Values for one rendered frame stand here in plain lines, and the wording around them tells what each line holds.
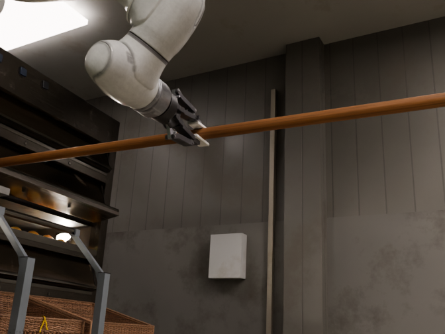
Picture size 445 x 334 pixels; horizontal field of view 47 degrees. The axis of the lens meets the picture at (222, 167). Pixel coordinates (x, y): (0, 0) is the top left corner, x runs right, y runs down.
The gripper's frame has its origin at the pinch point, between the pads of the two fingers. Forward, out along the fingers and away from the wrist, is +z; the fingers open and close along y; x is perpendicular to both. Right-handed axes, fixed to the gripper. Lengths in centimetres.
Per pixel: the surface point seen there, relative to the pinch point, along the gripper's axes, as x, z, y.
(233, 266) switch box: -113, 265, -5
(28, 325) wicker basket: -106, 55, 50
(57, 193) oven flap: -141, 93, -20
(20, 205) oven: -166, 91, -15
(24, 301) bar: -95, 40, 41
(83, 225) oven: -167, 147, -15
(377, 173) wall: 1, 270, -74
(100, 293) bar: -97, 86, 34
